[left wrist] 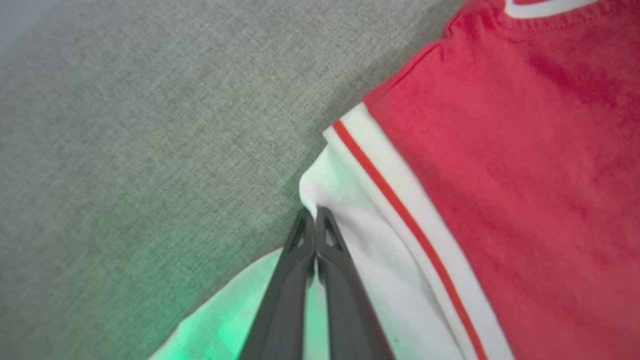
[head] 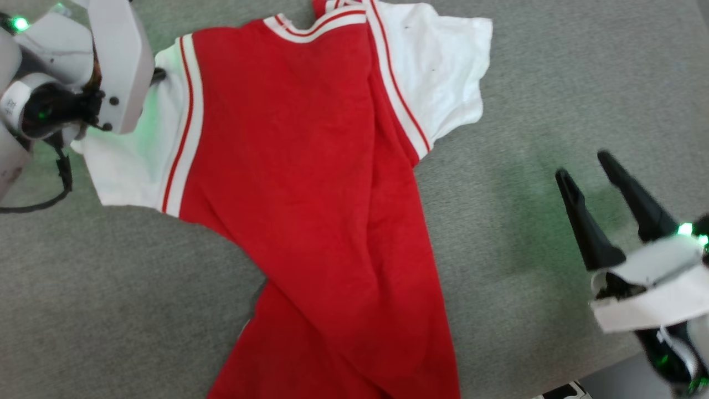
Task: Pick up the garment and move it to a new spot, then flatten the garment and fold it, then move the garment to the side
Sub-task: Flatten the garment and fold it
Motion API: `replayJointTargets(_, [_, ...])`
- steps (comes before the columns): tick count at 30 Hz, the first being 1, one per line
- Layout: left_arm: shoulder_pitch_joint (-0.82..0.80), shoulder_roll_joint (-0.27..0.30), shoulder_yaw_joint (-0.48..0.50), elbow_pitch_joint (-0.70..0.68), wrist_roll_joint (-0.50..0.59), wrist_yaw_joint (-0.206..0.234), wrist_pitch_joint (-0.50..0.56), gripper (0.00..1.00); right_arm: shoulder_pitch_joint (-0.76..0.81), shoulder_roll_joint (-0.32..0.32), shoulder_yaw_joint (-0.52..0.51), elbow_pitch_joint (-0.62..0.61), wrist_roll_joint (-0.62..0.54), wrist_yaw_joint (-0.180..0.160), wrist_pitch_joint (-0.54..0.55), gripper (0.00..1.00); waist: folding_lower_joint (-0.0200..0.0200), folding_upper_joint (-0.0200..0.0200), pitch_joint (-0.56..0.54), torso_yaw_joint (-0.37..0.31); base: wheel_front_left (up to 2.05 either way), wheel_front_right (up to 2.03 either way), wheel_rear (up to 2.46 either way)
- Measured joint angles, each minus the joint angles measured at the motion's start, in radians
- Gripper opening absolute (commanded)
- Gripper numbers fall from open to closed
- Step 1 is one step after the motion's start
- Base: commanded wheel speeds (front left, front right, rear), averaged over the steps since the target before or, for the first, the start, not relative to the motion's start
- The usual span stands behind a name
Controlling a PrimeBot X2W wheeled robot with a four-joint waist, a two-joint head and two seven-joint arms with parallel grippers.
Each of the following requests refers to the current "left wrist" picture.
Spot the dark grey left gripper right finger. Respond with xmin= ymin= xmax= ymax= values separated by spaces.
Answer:
xmin=315 ymin=206 xmax=396 ymax=360

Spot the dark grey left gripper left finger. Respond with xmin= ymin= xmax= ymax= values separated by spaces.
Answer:
xmin=240 ymin=207 xmax=317 ymax=360

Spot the red and white jersey shirt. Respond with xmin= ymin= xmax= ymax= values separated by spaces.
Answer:
xmin=148 ymin=0 xmax=640 ymax=360

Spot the grey fabric sofa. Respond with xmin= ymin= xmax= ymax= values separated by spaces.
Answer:
xmin=0 ymin=0 xmax=471 ymax=360

